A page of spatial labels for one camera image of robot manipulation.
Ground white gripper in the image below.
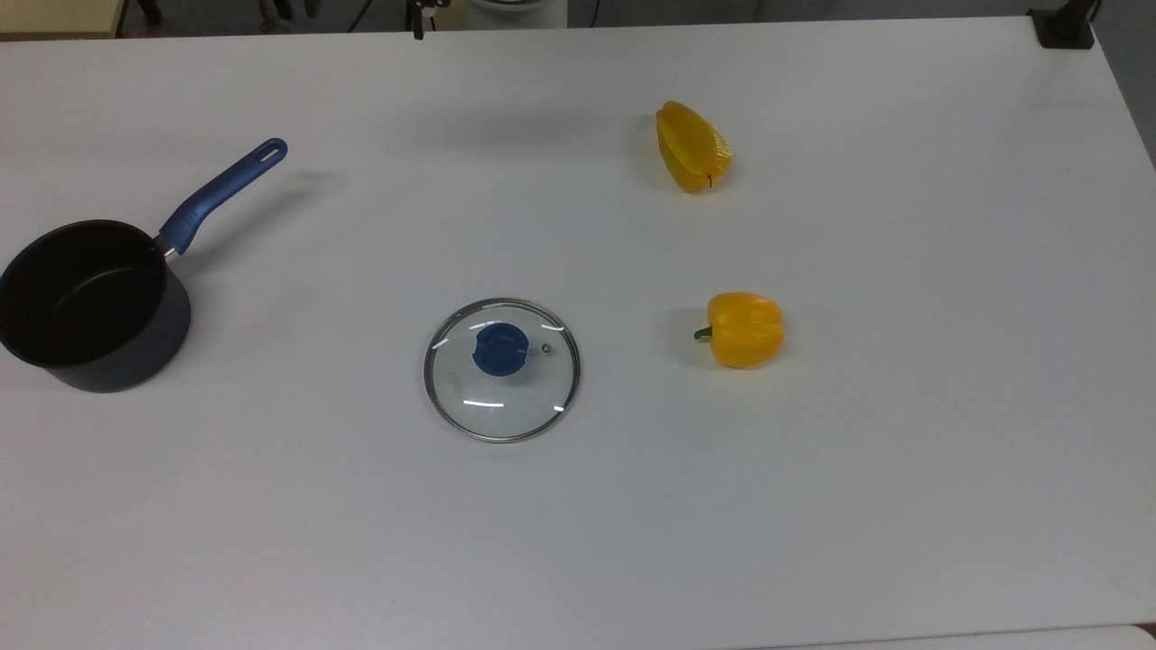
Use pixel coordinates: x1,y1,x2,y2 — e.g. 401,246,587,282
406,0,451,42

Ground glass lid with blue knob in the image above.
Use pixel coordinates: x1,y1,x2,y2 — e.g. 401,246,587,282
423,297,582,444

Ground yellow starfruit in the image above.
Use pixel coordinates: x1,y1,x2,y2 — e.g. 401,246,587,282
656,100,734,195

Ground beige cabinet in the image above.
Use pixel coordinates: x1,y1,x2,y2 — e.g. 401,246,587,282
0,0,127,41

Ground yellow bell pepper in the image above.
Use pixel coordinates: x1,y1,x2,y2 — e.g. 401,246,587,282
693,292,786,369

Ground black table clamp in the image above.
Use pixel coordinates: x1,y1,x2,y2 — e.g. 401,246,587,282
1029,0,1103,50

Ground dark saucepan with blue handle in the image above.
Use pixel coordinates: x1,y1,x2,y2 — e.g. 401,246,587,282
0,137,289,395

